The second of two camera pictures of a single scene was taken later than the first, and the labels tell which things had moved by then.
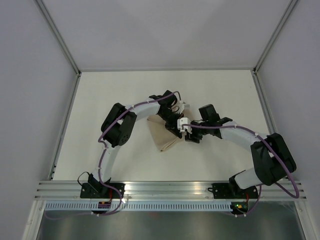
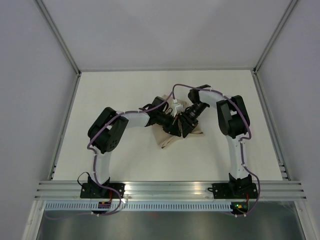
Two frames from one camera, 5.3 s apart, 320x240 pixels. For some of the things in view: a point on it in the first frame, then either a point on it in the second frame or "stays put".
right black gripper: x=193 y=137 to x=189 y=123
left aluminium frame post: x=59 y=38 stays put
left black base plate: x=99 y=190 stays put
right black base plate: x=225 y=191 stays put
